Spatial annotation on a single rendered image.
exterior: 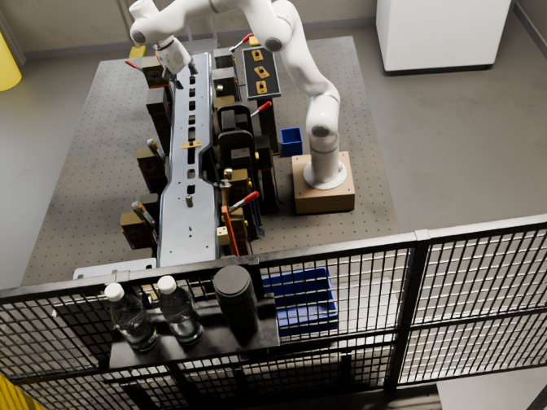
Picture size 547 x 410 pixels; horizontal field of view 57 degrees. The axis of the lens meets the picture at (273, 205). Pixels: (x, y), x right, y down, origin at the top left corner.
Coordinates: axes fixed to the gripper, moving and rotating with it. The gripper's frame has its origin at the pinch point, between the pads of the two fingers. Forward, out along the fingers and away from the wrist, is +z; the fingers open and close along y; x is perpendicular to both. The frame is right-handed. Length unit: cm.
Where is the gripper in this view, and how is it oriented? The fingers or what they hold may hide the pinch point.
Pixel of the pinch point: (186, 79)
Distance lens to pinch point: 198.5
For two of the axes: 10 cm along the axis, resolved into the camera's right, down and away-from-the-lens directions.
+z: 4.2, 6.7, 6.1
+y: 5.2, -7.3, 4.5
